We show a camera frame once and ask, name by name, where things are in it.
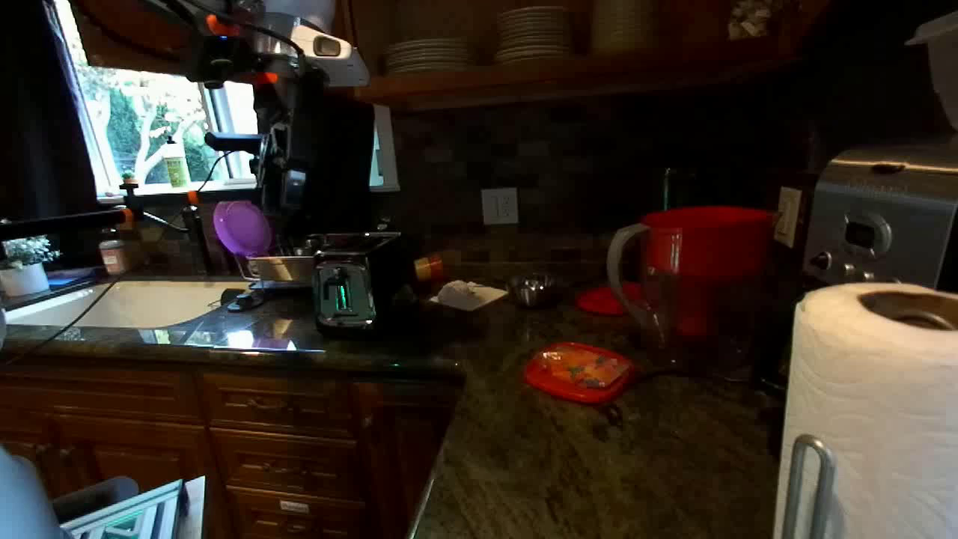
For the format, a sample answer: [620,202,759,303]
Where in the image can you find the round red lid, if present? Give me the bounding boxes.
[576,280,642,316]

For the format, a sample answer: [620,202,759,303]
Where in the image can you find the silver coffeemaker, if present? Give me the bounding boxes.
[802,138,958,291]

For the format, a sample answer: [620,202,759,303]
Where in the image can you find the white wall outlet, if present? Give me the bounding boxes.
[480,189,518,223]

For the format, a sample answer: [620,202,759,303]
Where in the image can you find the white plate stack left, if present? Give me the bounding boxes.
[385,36,470,74]

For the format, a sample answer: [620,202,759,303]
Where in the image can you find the metal paper towel holder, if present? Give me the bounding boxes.
[778,434,835,539]

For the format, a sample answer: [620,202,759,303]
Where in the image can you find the white folded napkin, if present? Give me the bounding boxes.
[436,279,507,310]

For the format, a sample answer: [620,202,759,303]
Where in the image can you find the small metal bowl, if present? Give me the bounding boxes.
[510,271,558,307]

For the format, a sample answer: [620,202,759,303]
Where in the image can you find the beige light switch plate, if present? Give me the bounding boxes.
[774,186,802,246]

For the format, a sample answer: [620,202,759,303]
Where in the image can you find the green dish soap bottle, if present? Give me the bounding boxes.
[163,138,189,189]

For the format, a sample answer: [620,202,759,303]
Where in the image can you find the white plate stack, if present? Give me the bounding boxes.
[385,36,470,74]
[495,3,573,63]

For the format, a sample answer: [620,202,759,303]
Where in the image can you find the white plate stack middle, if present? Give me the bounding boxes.
[495,3,573,63]

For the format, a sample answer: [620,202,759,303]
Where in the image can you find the white paper towel roll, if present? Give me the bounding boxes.
[774,280,958,539]

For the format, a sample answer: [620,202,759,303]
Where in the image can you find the wooden upper shelf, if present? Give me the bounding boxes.
[356,45,796,110]

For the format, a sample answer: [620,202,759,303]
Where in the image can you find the wooden cabinet drawers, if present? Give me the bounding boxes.
[0,364,461,539]

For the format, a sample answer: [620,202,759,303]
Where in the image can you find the purple plastic bowl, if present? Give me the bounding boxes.
[212,199,272,256]

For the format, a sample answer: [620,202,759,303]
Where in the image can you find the aluminum frame robot cart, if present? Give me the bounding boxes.
[54,476,206,539]

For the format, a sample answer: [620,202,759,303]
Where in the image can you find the red flat container lid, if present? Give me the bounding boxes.
[525,340,639,407]

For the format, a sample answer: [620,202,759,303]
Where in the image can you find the black silver toaster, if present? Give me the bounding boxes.
[311,231,416,333]

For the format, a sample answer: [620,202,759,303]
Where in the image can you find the small white plant pot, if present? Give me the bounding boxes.
[0,235,61,298]

